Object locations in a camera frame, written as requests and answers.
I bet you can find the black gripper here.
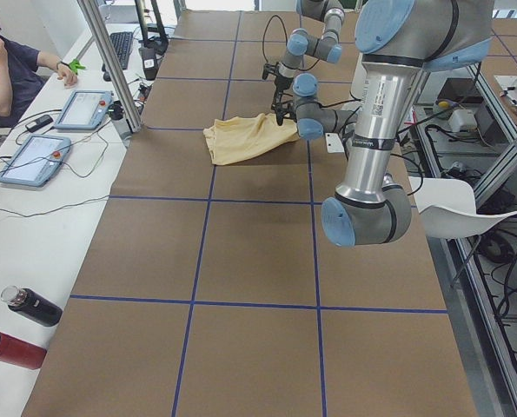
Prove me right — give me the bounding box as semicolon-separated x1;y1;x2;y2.
273;74;293;103

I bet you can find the cream long-sleeve printed shirt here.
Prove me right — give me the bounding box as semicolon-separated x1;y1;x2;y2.
202;113;299;166

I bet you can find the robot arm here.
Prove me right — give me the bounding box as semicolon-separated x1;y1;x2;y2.
321;1;494;247
262;0;345;125

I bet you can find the person's hand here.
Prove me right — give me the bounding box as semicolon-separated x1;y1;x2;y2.
56;66;78;88

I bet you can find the black keyboard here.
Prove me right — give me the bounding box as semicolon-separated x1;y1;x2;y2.
109;31;134;70

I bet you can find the white plastic chair seat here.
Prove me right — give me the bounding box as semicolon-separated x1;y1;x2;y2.
409;176;517;239

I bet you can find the upper teach pendant tablet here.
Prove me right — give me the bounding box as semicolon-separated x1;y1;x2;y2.
54;90;113;130

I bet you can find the teach pendant tablet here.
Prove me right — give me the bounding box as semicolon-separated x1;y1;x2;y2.
54;90;113;130
0;135;72;188

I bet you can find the green object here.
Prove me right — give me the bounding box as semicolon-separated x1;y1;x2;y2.
69;59;86;74

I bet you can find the black phone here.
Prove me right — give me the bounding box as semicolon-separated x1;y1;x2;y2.
25;115;54;133

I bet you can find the lower teach pendant tablet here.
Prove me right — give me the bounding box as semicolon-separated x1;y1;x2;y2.
0;135;72;188

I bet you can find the person in navy shirt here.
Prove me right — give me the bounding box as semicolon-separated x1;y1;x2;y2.
0;25;69;128

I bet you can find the black water bottle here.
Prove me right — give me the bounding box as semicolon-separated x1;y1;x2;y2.
0;286;63;327

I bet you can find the red cylinder bottle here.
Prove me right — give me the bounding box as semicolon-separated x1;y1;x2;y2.
0;332;47;370

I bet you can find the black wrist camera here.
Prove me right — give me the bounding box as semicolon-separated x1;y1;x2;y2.
271;100;296;126
262;63;279;80

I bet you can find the aluminium frame post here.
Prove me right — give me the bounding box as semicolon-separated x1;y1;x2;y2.
76;0;142;133

